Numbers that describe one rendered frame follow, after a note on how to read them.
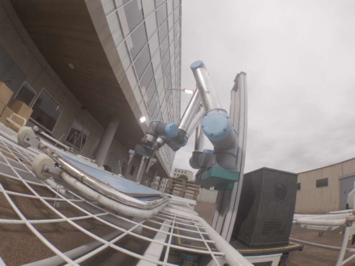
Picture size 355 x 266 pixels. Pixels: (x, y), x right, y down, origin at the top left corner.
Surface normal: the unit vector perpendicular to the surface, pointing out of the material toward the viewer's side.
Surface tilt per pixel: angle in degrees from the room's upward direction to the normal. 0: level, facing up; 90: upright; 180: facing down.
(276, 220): 90
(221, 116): 95
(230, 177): 90
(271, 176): 90
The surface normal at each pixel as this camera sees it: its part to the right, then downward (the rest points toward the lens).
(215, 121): -0.47, -0.39
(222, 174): 0.04, -0.39
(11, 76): 0.97, 0.22
